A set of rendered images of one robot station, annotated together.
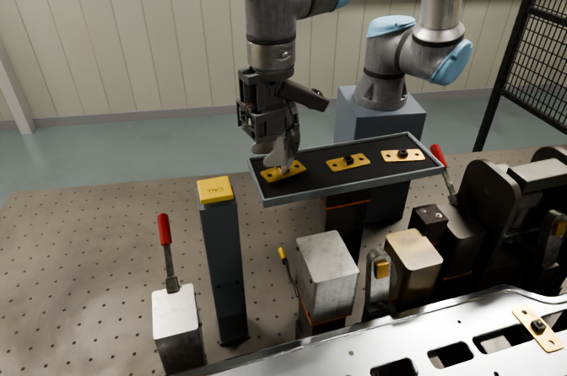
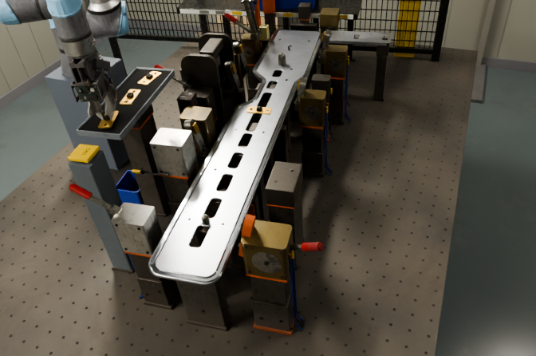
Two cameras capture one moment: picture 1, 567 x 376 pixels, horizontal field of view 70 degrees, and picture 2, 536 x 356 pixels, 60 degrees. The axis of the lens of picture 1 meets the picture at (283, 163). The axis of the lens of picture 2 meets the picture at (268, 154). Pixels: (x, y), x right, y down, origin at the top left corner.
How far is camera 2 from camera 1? 0.82 m
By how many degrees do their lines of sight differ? 44
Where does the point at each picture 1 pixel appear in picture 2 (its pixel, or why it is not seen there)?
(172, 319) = (139, 215)
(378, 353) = (223, 160)
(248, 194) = (26, 209)
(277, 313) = not seen: hidden behind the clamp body
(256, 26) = (75, 30)
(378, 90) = not seen: hidden behind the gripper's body
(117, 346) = (71, 338)
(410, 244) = (192, 112)
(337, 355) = (211, 174)
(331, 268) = (179, 138)
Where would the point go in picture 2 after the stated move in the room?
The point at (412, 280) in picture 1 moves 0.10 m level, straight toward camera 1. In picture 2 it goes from (207, 125) to (222, 140)
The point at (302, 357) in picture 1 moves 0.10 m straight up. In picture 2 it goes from (200, 186) to (195, 159)
